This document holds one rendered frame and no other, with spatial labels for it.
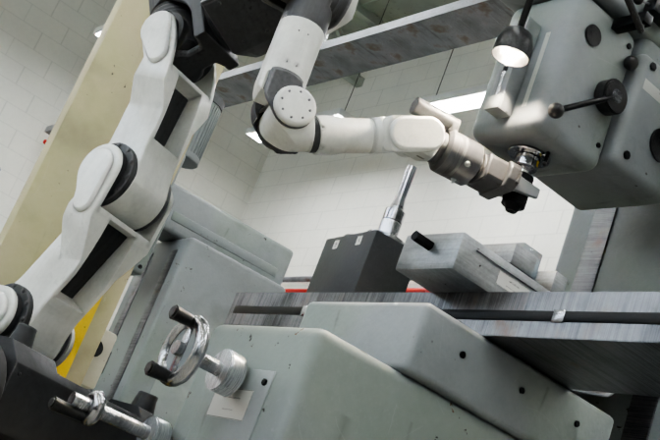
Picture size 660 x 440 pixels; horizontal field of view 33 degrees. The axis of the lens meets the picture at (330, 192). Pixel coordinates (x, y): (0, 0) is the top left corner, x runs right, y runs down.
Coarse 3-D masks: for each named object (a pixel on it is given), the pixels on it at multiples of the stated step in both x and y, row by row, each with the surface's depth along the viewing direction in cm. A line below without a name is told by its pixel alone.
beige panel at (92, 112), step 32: (128, 0) 363; (128, 32) 362; (96, 64) 355; (128, 64) 362; (96, 96) 354; (128, 96) 361; (64, 128) 347; (96, 128) 354; (64, 160) 346; (32, 192) 340; (64, 192) 346; (32, 224) 339; (0, 256) 332; (32, 256) 338; (96, 320) 349
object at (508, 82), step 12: (516, 24) 223; (528, 24) 221; (504, 72) 218; (516, 72) 217; (504, 84) 216; (516, 84) 217; (492, 96) 217; (504, 96) 215; (516, 96) 217; (492, 108) 215; (504, 108) 215
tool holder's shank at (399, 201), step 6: (408, 168) 254; (414, 168) 254; (408, 174) 254; (414, 174) 254; (402, 180) 254; (408, 180) 253; (402, 186) 253; (408, 186) 253; (402, 192) 252; (408, 192) 253; (396, 198) 251; (402, 198) 251; (396, 204) 251; (402, 204) 251
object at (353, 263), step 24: (336, 240) 255; (360, 240) 245; (384, 240) 242; (336, 264) 249; (360, 264) 240; (384, 264) 241; (312, 288) 253; (336, 288) 244; (360, 288) 237; (384, 288) 240
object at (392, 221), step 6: (390, 210) 249; (384, 216) 250; (390, 216) 249; (396, 216) 249; (402, 216) 250; (384, 222) 249; (390, 222) 248; (396, 222) 248; (402, 222) 250; (378, 228) 249; (384, 228) 248; (390, 228) 248; (396, 228) 248; (396, 234) 248
